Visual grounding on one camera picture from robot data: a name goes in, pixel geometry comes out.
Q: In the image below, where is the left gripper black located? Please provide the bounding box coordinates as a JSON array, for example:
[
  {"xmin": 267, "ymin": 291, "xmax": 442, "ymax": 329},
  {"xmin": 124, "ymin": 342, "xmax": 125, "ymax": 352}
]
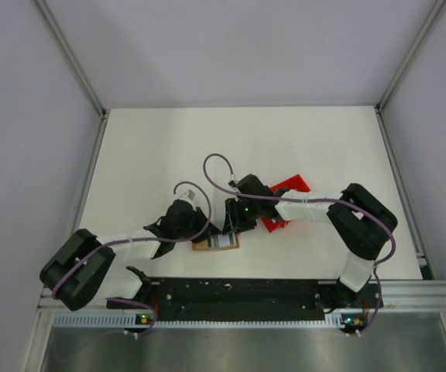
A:
[{"xmin": 175, "ymin": 206, "xmax": 221, "ymax": 243}]

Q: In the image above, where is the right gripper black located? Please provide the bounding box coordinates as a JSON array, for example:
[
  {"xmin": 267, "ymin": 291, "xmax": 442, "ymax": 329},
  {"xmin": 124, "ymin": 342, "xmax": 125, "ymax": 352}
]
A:
[{"xmin": 223, "ymin": 198, "xmax": 262, "ymax": 236}]

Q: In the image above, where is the yellow leather card holder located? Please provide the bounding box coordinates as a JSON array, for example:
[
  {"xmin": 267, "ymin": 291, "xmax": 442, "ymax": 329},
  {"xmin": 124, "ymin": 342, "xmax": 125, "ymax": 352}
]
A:
[{"xmin": 192, "ymin": 232, "xmax": 239, "ymax": 252}]

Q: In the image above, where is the red plastic card bin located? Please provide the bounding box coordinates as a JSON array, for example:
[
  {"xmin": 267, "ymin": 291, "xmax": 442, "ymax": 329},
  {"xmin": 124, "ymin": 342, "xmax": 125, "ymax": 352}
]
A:
[{"xmin": 260, "ymin": 174, "xmax": 311, "ymax": 234}]

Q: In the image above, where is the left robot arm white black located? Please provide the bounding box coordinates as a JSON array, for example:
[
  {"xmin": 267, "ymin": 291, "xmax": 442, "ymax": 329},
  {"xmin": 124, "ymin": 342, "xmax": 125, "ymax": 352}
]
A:
[{"xmin": 39, "ymin": 197, "xmax": 221, "ymax": 311}]

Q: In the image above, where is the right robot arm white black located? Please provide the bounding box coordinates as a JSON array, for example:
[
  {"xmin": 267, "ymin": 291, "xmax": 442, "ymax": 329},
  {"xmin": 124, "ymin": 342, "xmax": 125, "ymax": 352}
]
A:
[{"xmin": 224, "ymin": 174, "xmax": 398, "ymax": 308}]

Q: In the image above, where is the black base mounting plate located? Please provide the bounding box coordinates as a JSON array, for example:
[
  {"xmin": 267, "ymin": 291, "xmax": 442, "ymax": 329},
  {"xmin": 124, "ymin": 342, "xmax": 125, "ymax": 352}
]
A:
[{"xmin": 105, "ymin": 277, "xmax": 385, "ymax": 322}]

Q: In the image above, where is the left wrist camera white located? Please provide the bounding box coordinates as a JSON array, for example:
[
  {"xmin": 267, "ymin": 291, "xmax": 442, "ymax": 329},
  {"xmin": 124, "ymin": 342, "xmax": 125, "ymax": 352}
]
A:
[{"xmin": 180, "ymin": 189, "xmax": 196, "ymax": 203}]

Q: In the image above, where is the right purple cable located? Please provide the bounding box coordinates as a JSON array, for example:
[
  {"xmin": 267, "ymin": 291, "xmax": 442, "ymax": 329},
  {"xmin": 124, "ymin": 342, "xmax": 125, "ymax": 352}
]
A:
[{"xmin": 202, "ymin": 153, "xmax": 397, "ymax": 336}]

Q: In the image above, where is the grey slotted cable duct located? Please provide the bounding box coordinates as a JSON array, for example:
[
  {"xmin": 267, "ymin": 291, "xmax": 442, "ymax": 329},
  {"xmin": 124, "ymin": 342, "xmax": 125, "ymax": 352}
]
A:
[{"xmin": 53, "ymin": 312, "xmax": 362, "ymax": 330}]

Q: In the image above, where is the aluminium frame rail front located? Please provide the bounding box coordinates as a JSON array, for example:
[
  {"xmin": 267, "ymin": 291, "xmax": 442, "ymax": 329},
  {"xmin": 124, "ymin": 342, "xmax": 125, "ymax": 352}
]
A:
[{"xmin": 37, "ymin": 280, "xmax": 446, "ymax": 312}]

